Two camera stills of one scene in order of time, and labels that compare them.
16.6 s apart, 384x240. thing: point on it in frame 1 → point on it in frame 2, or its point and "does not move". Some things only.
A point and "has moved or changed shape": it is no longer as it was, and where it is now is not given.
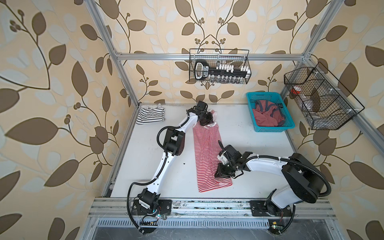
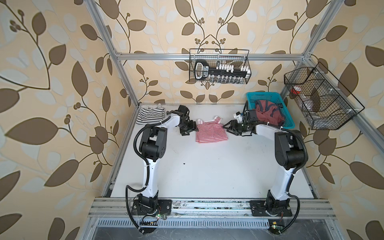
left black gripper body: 206,118 → 188,126
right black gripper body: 226,170 → 239,127
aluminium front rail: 122,208 does not move
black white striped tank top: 147,114 does not move
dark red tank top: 267,114 does not move
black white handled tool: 201,69 does not move
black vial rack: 227,74 does not move
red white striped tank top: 206,144 has moved or changed shape
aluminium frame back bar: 210,56 does not move
